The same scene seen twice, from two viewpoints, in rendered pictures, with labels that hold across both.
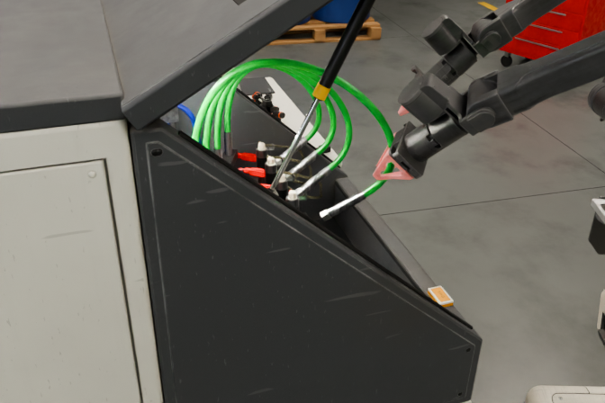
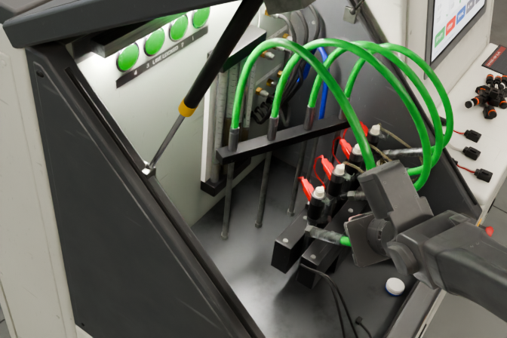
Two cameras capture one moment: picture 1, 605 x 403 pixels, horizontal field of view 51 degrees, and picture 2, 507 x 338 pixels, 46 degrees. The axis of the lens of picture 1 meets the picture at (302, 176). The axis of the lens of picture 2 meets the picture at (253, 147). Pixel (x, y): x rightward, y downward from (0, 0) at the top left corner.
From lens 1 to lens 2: 72 cm
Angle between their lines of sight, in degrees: 41
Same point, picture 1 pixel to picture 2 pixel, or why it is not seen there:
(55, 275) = not seen: outside the picture
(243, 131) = (379, 106)
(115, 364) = (31, 210)
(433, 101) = (382, 198)
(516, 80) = (445, 247)
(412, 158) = (364, 242)
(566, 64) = (489, 278)
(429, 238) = not seen: outside the picture
